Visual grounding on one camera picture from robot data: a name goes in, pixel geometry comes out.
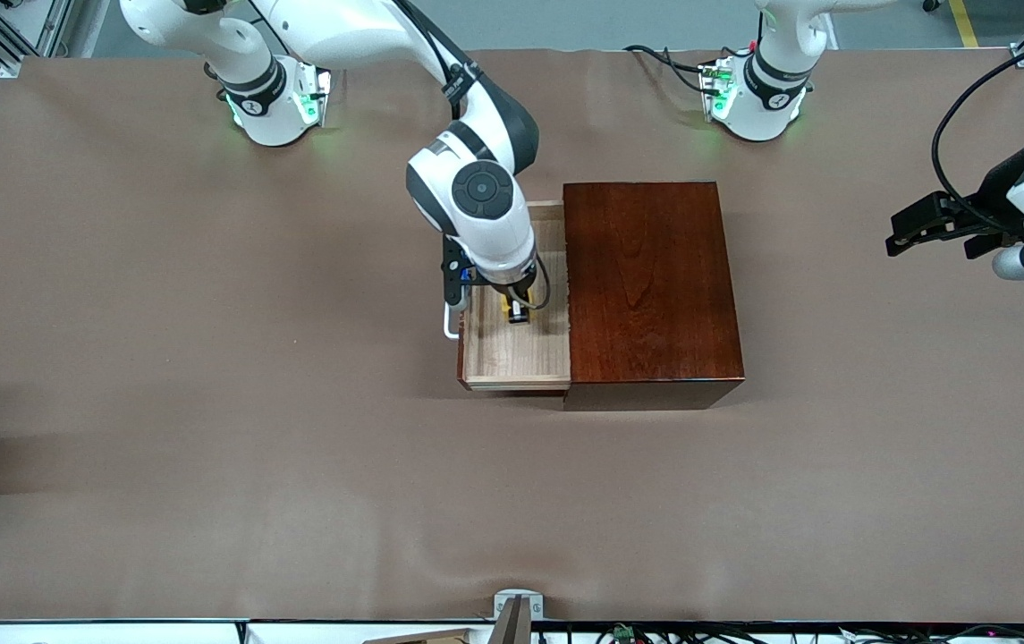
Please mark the brown table cover sheet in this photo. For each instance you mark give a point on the brown table cover sheet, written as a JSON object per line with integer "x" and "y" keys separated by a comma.
{"x": 297, "y": 501}

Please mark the dark brown wooden cabinet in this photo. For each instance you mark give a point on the dark brown wooden cabinet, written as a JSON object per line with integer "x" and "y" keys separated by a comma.
{"x": 655, "y": 286}

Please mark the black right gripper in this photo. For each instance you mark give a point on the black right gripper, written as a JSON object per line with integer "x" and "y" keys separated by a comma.
{"x": 520, "y": 296}

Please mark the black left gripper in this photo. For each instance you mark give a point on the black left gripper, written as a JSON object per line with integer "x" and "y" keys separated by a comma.
{"x": 997, "y": 196}

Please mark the light wooden board piece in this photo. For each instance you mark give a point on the light wooden board piece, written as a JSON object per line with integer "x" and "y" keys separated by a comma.
{"x": 431, "y": 638}

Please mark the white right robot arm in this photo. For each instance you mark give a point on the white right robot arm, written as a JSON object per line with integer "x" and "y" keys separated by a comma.
{"x": 485, "y": 233}

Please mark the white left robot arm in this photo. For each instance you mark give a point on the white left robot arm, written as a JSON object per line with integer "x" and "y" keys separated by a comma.
{"x": 757, "y": 116}

